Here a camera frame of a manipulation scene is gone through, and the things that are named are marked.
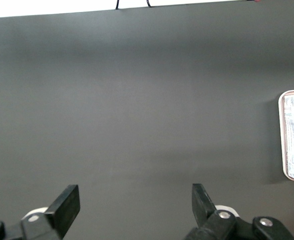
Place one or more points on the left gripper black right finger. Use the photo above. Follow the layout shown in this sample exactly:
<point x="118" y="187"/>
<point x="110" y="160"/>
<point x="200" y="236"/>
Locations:
<point x="206" y="220"/>

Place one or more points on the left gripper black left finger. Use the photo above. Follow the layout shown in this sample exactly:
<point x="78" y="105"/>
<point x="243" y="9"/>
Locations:
<point x="64" y="207"/>

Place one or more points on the cream plastic tray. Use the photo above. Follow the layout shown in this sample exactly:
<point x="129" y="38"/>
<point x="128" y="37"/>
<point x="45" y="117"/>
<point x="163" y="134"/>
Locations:
<point x="280" y="130"/>

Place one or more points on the dark grey table mat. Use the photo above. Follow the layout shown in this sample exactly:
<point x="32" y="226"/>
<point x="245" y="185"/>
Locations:
<point x="136" y="112"/>

